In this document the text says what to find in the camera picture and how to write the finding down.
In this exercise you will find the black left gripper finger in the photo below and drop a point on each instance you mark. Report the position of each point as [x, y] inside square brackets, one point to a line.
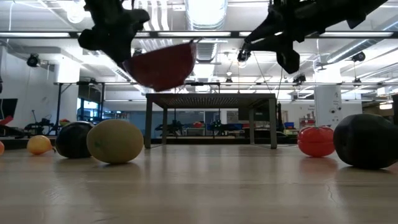
[127, 53]
[114, 53]

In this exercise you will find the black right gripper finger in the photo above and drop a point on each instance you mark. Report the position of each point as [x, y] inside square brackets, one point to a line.
[262, 29]
[280, 43]

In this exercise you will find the purple plastic colander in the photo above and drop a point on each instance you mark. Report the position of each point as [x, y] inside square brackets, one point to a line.
[161, 68]

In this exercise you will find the oval tan kiwi fruit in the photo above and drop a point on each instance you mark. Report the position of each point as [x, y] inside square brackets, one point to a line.
[115, 141]

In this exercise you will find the red tomato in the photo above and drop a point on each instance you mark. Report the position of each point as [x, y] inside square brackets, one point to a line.
[315, 141]

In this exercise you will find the small yellow-orange fruit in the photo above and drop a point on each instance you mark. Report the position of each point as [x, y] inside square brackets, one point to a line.
[38, 144]

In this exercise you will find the large dark avocado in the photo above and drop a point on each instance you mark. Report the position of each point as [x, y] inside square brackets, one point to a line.
[367, 141]

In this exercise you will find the small red-orange fruit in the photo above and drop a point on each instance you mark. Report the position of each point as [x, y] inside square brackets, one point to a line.
[1, 148]

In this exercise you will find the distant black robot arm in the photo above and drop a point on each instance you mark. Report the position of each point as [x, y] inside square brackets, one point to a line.
[172, 127]
[38, 126]

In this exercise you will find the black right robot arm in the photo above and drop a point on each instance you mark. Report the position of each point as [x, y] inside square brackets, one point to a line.
[348, 12]

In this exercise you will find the distant red-green toy fruit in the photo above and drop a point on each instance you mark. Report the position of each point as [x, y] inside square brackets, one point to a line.
[64, 121]

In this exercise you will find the dark round fruit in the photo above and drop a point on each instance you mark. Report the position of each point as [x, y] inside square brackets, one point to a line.
[73, 140]

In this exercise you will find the white square pillar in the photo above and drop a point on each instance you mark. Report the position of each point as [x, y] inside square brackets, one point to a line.
[328, 102]

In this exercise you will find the blue storage bin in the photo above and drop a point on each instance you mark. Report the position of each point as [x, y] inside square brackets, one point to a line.
[289, 125]

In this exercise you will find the red shelf bins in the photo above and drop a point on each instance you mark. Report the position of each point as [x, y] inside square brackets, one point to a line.
[308, 121]

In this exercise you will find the grey perforated metal shelf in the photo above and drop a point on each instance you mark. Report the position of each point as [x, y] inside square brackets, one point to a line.
[211, 100]

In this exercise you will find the distant red object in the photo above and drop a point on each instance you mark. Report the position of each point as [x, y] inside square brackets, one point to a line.
[198, 124]

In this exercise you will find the red flat bar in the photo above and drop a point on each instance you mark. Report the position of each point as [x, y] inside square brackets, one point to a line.
[6, 120]

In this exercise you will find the silver ceiling air duct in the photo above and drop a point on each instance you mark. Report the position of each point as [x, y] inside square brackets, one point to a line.
[206, 12]

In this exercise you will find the distant black rig frame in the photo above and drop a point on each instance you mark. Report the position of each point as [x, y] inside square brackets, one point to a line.
[58, 105]

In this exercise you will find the black wall monitor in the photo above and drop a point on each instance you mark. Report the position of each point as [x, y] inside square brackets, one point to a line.
[7, 109]

